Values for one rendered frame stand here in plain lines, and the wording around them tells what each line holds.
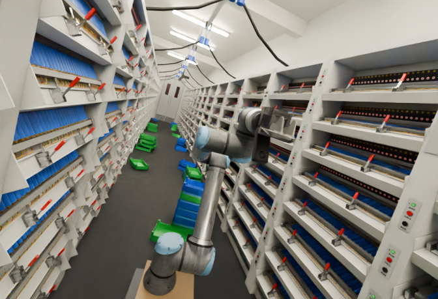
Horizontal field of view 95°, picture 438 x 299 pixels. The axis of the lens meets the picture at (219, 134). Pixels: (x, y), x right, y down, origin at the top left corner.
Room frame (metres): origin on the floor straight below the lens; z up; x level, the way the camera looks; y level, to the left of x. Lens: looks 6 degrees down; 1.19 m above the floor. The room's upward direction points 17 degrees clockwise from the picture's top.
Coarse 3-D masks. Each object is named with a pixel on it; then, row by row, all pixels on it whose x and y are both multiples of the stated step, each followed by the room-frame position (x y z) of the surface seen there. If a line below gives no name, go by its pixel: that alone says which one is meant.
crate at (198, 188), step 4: (192, 180) 2.00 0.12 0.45; (184, 184) 1.80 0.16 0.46; (188, 184) 1.98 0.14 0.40; (192, 184) 2.00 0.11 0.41; (196, 184) 2.00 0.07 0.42; (200, 184) 2.01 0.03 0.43; (184, 188) 1.80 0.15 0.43; (188, 188) 1.80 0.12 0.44; (192, 188) 1.81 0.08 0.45; (196, 188) 1.94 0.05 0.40; (200, 188) 1.97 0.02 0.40; (192, 192) 1.81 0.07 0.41; (196, 192) 1.81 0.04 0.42; (200, 192) 1.81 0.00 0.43
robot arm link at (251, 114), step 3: (252, 111) 0.70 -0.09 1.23; (255, 111) 0.68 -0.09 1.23; (258, 111) 0.68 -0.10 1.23; (249, 114) 0.70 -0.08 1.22; (252, 114) 0.68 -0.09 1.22; (255, 114) 0.68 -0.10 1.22; (246, 117) 0.71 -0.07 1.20; (249, 117) 0.68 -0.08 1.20; (252, 117) 0.68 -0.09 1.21; (246, 120) 0.70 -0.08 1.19; (249, 120) 0.68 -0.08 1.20; (246, 123) 0.70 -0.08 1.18; (249, 123) 0.68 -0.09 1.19; (246, 126) 0.71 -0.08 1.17; (249, 126) 0.68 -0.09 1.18; (255, 126) 0.68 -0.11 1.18; (249, 129) 0.69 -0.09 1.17; (252, 129) 0.68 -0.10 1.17; (252, 132) 0.69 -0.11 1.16
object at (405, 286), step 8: (416, 280) 0.71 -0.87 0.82; (424, 280) 0.73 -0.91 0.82; (400, 288) 0.69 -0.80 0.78; (408, 288) 0.70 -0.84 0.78; (416, 288) 0.70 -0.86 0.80; (424, 288) 0.72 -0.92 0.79; (432, 288) 0.72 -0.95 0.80; (392, 296) 0.68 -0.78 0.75; (400, 296) 0.69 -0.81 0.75; (408, 296) 0.68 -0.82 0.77; (416, 296) 0.68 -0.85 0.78; (424, 296) 0.67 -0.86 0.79; (432, 296) 0.67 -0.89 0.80
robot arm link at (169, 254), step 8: (160, 240) 1.05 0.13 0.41; (168, 240) 1.06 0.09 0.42; (176, 240) 1.07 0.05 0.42; (160, 248) 1.01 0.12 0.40; (168, 248) 1.01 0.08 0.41; (176, 248) 1.02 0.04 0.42; (184, 248) 1.06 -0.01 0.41; (160, 256) 1.00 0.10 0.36; (168, 256) 1.00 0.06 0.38; (176, 256) 1.02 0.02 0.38; (152, 264) 1.03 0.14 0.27; (160, 264) 1.00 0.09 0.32; (168, 264) 1.00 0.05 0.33; (176, 264) 1.01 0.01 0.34; (160, 272) 1.00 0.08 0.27; (168, 272) 1.01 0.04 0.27
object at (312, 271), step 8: (280, 224) 1.37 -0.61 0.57; (288, 224) 1.38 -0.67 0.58; (280, 232) 1.30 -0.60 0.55; (288, 232) 1.30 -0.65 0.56; (280, 240) 1.27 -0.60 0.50; (296, 240) 1.22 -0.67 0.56; (288, 248) 1.19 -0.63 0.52; (296, 248) 1.16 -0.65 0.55; (304, 248) 1.16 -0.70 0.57; (296, 256) 1.11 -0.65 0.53; (304, 256) 1.10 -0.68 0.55; (312, 256) 1.10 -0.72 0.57; (304, 264) 1.04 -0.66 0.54; (312, 264) 1.04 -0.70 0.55; (320, 264) 1.04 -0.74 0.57; (312, 272) 0.99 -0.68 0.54; (320, 272) 0.99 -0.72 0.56; (312, 280) 0.99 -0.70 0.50; (328, 280) 0.95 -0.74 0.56; (320, 288) 0.93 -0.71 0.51; (328, 288) 0.91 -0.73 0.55; (328, 296) 0.88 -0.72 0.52; (336, 296) 0.86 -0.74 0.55
